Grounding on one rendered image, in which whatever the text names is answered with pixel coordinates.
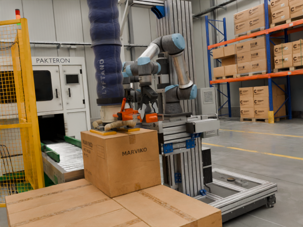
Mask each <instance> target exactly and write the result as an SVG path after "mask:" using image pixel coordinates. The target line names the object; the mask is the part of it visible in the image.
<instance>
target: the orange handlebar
mask: <svg viewBox="0 0 303 227"><path fill-rule="evenodd" d="M128 111H129V112H130V111H133V114H137V113H139V112H138V110H128ZM133 114H127V115H124V118H127V119H133ZM113 117H118V115H117V114H113ZM137 118H138V119H140V116H137ZM156 119H157V116H150V117H149V120H156Z"/></svg>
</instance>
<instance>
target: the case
mask: <svg viewBox="0 0 303 227"><path fill-rule="evenodd" d="M80 134H81V143H82V152H83V165H84V175H85V178H86V179H87V180H88V181H89V182H91V183H92V184H93V185H95V186H96V187H97V188H98V189H100V190H101V191H102V192H104V193H105V194H106V195H108V196H109V197H110V198H113V197H116V196H119V195H124V194H127V193H131V192H134V191H138V190H142V189H146V188H149V187H153V186H157V185H160V184H161V170H160V158H159V147H158V135H157V130H150V129H143V128H140V130H139V131H133V132H124V131H120V130H117V131H116V134H112V135H106V136H103V135H99V134H95V133H92V132H90V131H82V132H80Z"/></svg>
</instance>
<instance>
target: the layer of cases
mask: <svg viewBox="0 0 303 227"><path fill-rule="evenodd" d="M5 204H6V212H7V219H8V227H222V216H221V210H220V209H218V208H215V207H213V206H211V205H208V204H206V203H204V202H201V201H199V200H197V199H195V198H192V197H190V196H188V195H185V194H183V193H181V192H178V191H176V190H174V189H171V188H169V187H167V186H164V185H162V184H160V185H157V186H153V187H149V188H146V189H142V190H138V191H134V192H131V193H127V194H124V195H119V196H116V197H113V198H110V197H109V196H108V195H106V194H105V193H104V192H102V191H101V190H100V189H98V188H97V187H96V186H95V185H93V184H92V183H91V182H89V181H88V180H87V179H79V180H75V181H71V182H66V183H62V184H58V185H53V186H48V187H44V188H40V189H36V190H32V191H26V192H22V193H18V194H14V195H9V196H5Z"/></svg>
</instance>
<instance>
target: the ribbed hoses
mask: <svg viewBox="0 0 303 227"><path fill-rule="evenodd" d="M100 124H102V119H100V120H96V121H94V122H93V123H92V125H93V127H94V128H95V129H97V128H96V127H97V126H99V125H100ZM124 125H125V126H126V125H127V126H129V128H134V126H135V125H136V122H133V120H127V121H122V120H121V121H116V122H113V123H110V124H106V125H105V131H106V132H108V131H110V129H112V128H115V127H120V126H124Z"/></svg>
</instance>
